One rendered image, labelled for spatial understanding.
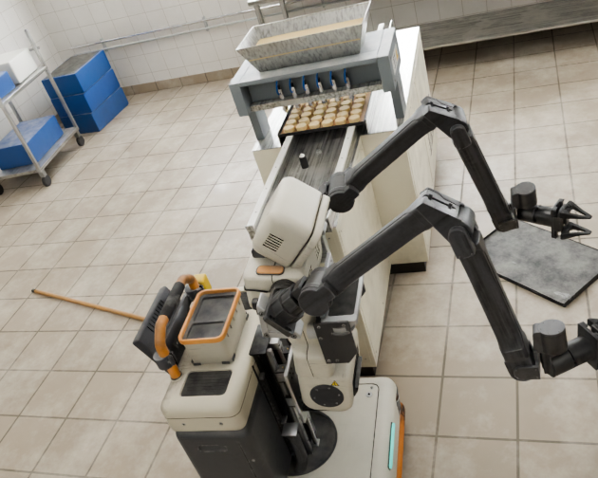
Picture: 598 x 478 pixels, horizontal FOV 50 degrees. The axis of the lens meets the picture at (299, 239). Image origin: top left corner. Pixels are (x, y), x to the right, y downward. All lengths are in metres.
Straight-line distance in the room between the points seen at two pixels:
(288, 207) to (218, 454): 0.84
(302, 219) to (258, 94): 1.47
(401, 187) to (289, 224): 1.49
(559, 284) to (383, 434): 1.25
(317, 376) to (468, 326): 1.24
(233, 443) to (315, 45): 1.65
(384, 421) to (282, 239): 0.99
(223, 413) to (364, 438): 0.64
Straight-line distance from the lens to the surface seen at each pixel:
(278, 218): 1.59
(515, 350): 1.52
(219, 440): 2.01
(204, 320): 2.02
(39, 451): 3.39
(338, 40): 2.78
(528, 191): 1.94
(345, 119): 2.90
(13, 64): 6.03
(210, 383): 1.96
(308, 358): 1.89
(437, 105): 1.74
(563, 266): 3.28
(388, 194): 3.05
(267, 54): 2.87
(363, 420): 2.40
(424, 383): 2.83
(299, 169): 2.77
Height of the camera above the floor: 2.13
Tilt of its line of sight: 34 degrees down
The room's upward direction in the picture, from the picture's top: 19 degrees counter-clockwise
